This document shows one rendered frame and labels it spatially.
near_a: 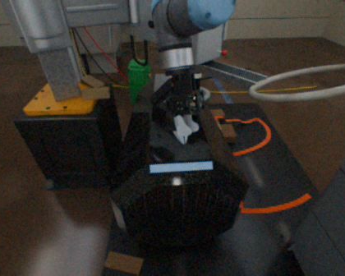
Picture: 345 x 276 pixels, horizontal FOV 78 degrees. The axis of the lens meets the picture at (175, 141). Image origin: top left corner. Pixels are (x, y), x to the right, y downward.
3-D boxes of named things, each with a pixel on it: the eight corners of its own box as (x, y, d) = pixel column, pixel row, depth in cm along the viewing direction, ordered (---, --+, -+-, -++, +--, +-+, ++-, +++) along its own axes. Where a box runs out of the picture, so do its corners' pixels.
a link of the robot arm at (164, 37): (161, -14, 45) (143, 2, 53) (170, 48, 49) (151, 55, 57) (196, -12, 50) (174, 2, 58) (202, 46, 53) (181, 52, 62)
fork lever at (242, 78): (162, 62, 148) (162, 54, 145) (182, 56, 158) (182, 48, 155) (249, 94, 107) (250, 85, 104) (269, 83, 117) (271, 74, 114)
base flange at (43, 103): (22, 116, 154) (19, 110, 150) (49, 86, 191) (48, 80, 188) (91, 113, 156) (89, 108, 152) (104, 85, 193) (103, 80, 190)
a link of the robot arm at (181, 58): (150, 54, 55) (174, 52, 62) (154, 74, 57) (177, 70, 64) (177, 48, 50) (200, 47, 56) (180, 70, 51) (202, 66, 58)
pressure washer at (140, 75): (135, 94, 339) (127, 34, 284) (156, 95, 333) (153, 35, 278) (126, 104, 312) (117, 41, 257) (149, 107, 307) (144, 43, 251)
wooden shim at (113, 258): (103, 266, 143) (103, 265, 142) (110, 251, 151) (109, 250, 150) (139, 275, 139) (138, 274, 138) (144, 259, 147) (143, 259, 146)
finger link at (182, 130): (190, 149, 59) (186, 117, 57) (174, 146, 63) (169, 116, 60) (196, 144, 62) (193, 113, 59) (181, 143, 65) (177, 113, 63)
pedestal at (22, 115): (45, 190, 194) (4, 123, 147) (69, 144, 244) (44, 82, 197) (118, 187, 196) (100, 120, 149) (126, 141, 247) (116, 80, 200)
